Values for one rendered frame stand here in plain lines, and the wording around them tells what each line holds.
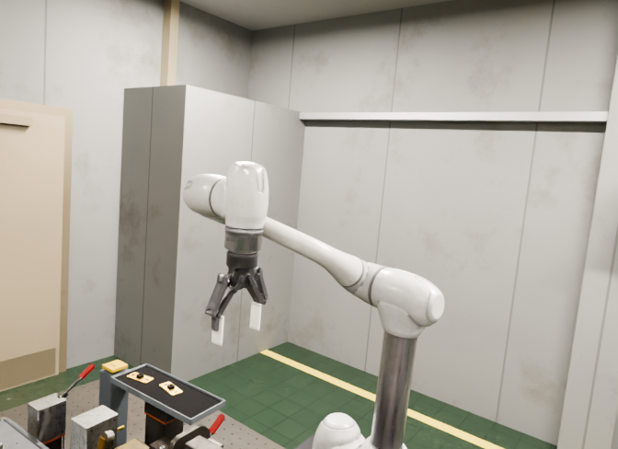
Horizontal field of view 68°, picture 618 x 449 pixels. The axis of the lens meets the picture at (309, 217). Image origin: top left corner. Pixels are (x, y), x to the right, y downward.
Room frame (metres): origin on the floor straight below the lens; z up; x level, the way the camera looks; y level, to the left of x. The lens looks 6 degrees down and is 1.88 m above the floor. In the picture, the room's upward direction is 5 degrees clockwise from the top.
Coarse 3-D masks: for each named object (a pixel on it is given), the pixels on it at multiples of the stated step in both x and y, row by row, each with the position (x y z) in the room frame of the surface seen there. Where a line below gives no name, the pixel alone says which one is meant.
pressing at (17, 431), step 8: (0, 424) 1.33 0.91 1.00; (8, 424) 1.34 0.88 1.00; (16, 424) 1.34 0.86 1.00; (0, 432) 1.29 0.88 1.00; (8, 432) 1.30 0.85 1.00; (16, 432) 1.30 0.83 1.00; (24, 432) 1.30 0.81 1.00; (0, 440) 1.26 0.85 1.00; (8, 440) 1.26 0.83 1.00; (16, 440) 1.27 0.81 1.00; (24, 440) 1.27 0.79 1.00; (32, 440) 1.27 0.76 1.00; (8, 448) 1.23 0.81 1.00; (16, 448) 1.23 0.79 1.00; (24, 448) 1.23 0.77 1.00; (32, 448) 1.24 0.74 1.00; (40, 448) 1.24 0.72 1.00; (48, 448) 1.24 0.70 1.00
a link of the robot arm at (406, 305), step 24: (384, 288) 1.30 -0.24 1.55; (408, 288) 1.26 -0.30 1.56; (432, 288) 1.26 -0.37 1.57; (384, 312) 1.29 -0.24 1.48; (408, 312) 1.24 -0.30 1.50; (432, 312) 1.23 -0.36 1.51; (384, 336) 1.32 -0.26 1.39; (408, 336) 1.27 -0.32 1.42; (384, 360) 1.31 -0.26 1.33; (408, 360) 1.29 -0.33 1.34; (384, 384) 1.30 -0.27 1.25; (408, 384) 1.30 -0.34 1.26; (384, 408) 1.30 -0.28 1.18; (384, 432) 1.30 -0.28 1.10
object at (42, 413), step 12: (48, 396) 1.42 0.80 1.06; (36, 408) 1.34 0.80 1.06; (48, 408) 1.35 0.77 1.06; (60, 408) 1.39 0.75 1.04; (36, 420) 1.33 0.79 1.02; (48, 420) 1.35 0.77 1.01; (60, 420) 1.39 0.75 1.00; (36, 432) 1.33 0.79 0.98; (48, 432) 1.36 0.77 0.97; (60, 432) 1.39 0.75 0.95; (48, 444) 1.36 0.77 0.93; (60, 444) 1.39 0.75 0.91
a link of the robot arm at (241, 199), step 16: (240, 176) 1.03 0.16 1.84; (256, 176) 1.04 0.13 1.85; (224, 192) 1.05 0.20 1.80; (240, 192) 1.03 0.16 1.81; (256, 192) 1.04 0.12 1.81; (224, 208) 1.05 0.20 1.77; (240, 208) 1.03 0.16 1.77; (256, 208) 1.04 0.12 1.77; (240, 224) 1.03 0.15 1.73; (256, 224) 1.05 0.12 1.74
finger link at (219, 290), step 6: (228, 276) 1.03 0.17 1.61; (216, 282) 1.03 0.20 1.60; (222, 282) 1.02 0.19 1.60; (216, 288) 1.02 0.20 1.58; (222, 288) 1.01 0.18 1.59; (216, 294) 1.01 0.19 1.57; (222, 294) 1.01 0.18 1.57; (210, 300) 1.01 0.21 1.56; (216, 300) 1.00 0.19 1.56; (210, 306) 1.00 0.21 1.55; (216, 306) 1.00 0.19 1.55; (216, 312) 1.00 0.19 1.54
